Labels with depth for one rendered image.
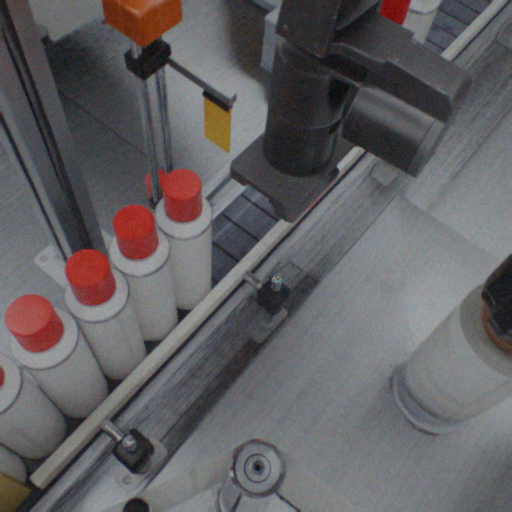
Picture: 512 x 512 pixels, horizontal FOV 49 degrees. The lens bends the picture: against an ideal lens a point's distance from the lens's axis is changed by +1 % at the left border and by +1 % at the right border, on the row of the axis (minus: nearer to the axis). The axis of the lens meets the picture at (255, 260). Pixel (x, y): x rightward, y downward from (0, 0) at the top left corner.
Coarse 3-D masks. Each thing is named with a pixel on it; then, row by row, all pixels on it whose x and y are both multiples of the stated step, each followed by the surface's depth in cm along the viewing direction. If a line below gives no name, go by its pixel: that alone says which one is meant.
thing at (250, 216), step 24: (456, 0) 94; (480, 0) 94; (432, 24) 90; (456, 24) 91; (432, 48) 88; (216, 216) 70; (240, 216) 70; (264, 216) 70; (216, 240) 68; (240, 240) 68; (216, 264) 66; (192, 336) 62; (168, 360) 60; (144, 384) 59; (120, 408) 58; (72, 432) 56; (24, 504) 53
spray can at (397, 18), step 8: (384, 0) 61; (392, 0) 61; (400, 0) 60; (408, 0) 61; (384, 8) 62; (392, 8) 61; (400, 8) 61; (408, 8) 62; (384, 16) 62; (392, 16) 62; (400, 16) 62; (400, 24) 63; (408, 24) 65
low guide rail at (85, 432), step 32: (352, 160) 72; (288, 224) 66; (256, 256) 63; (224, 288) 61; (192, 320) 59; (160, 352) 57; (128, 384) 55; (96, 416) 54; (64, 448) 52; (32, 480) 51
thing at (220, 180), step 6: (228, 168) 63; (216, 174) 63; (222, 174) 63; (228, 174) 63; (210, 180) 62; (216, 180) 62; (222, 180) 62; (228, 180) 63; (204, 186) 62; (210, 186) 62; (216, 186) 62; (222, 186) 63; (204, 192) 61; (210, 192) 61; (216, 192) 63; (210, 198) 62
